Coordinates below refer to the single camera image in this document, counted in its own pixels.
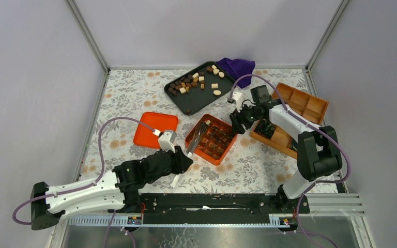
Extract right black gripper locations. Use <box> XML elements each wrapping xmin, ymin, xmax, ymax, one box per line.
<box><xmin>229</xmin><ymin>101</ymin><xmax>263</xmax><ymax>135</ymax></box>

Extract orange chocolate box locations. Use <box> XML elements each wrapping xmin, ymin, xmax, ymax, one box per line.
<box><xmin>185</xmin><ymin>114</ymin><xmax>237</xmax><ymax>166</ymax></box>

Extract white metal tongs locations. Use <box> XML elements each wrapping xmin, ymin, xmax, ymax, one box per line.
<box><xmin>170</xmin><ymin>121</ymin><xmax>207</xmax><ymax>187</ymax></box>

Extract orange box lid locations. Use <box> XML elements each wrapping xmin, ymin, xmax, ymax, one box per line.
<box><xmin>133</xmin><ymin>112</ymin><xmax>179</xmax><ymax>149</ymax></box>

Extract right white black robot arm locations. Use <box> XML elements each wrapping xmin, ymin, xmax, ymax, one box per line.
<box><xmin>228</xmin><ymin>85</ymin><xmax>343</xmax><ymax>213</ymax></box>

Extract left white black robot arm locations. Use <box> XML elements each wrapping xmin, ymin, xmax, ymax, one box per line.
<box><xmin>30</xmin><ymin>146</ymin><xmax>193</xmax><ymax>230</ymax></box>

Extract floral table mat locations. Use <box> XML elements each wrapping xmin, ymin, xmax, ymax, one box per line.
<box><xmin>77</xmin><ymin>68</ymin><xmax>338</xmax><ymax>194</ymax></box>

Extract wooden compartment organizer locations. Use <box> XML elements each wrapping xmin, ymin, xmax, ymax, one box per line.
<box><xmin>250</xmin><ymin>83</ymin><xmax>329</xmax><ymax>159</ymax></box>

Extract black tray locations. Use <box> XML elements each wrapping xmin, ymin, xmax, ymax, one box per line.
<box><xmin>163</xmin><ymin>61</ymin><xmax>235</xmax><ymax>115</ymax></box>

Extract purple cloth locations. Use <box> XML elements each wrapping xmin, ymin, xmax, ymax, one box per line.
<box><xmin>216</xmin><ymin>57</ymin><xmax>256</xmax><ymax>80</ymax></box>

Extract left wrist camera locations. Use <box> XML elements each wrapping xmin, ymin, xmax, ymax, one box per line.
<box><xmin>158</xmin><ymin>130</ymin><xmax>177</xmax><ymax>152</ymax></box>

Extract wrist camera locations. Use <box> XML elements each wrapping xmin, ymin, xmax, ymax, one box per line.
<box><xmin>158</xmin><ymin>130</ymin><xmax>177</xmax><ymax>152</ymax></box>
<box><xmin>228</xmin><ymin>91</ymin><xmax>245</xmax><ymax>112</ymax></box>

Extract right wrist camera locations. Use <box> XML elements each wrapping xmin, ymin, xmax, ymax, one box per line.
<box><xmin>228</xmin><ymin>91</ymin><xmax>245</xmax><ymax>112</ymax></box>

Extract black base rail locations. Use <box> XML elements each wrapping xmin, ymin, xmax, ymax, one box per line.
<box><xmin>118</xmin><ymin>193</ymin><xmax>310</xmax><ymax>225</ymax></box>

